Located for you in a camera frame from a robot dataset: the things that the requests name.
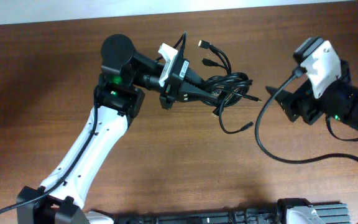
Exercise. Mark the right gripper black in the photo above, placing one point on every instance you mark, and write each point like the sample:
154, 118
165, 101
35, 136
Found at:
299, 104

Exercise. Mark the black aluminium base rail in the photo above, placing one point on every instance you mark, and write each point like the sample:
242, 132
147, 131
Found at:
284, 211

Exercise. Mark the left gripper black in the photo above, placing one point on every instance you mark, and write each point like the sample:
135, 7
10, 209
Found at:
183, 94

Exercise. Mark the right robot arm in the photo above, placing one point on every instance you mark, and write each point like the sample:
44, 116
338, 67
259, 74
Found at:
352, 96

